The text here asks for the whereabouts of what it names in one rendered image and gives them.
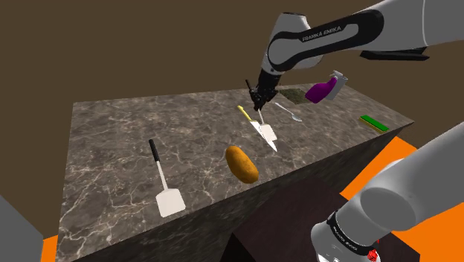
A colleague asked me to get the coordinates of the dark green mat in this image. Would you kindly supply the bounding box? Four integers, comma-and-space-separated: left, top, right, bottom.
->
278, 87, 313, 106

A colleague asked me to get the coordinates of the silver spoon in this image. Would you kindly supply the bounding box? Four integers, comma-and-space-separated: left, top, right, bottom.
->
274, 101, 303, 123

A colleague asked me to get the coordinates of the small white spatula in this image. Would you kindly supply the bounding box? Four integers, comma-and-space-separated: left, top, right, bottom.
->
257, 109, 279, 141

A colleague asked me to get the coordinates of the purple spray bottle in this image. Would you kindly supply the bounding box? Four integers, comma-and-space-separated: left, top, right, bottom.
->
304, 69, 349, 105

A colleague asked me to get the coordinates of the brown potato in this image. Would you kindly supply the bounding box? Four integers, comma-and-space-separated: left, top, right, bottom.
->
225, 145, 260, 185

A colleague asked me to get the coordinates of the green and yellow sponge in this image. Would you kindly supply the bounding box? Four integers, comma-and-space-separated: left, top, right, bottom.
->
358, 114, 390, 135

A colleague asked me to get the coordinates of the yellow-handled knife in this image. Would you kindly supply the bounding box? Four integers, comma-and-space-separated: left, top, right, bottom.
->
236, 104, 279, 153

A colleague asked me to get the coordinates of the black-handled white spatula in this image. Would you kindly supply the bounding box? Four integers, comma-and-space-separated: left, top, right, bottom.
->
148, 138, 187, 219

